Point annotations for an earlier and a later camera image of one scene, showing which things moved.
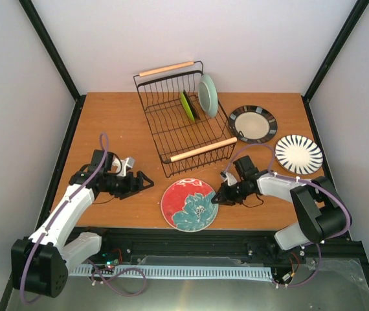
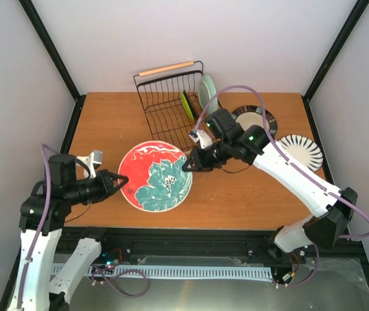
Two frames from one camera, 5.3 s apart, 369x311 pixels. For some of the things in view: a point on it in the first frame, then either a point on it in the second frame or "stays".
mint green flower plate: [208, 96] stays
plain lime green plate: [186, 107] stays
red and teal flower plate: [186, 205] -> [156, 179]
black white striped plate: [298, 154] stays
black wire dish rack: [190, 140] stays
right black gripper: [223, 195] -> [199, 164]
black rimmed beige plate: [253, 124] stays
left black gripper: [131, 189] -> [109, 184]
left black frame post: [39, 26] stays
